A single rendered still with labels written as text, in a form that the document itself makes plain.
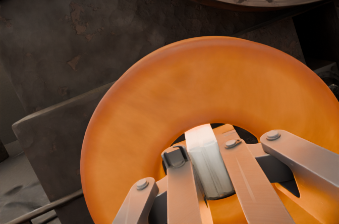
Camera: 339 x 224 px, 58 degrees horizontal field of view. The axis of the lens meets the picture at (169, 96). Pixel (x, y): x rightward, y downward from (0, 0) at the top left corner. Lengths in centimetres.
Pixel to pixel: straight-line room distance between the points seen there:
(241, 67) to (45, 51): 42
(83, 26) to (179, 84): 38
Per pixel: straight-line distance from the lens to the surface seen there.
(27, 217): 57
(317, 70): 54
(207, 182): 16
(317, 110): 18
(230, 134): 17
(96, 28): 52
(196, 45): 16
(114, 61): 51
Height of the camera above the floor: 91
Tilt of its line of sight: 11 degrees down
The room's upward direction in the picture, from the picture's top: 22 degrees counter-clockwise
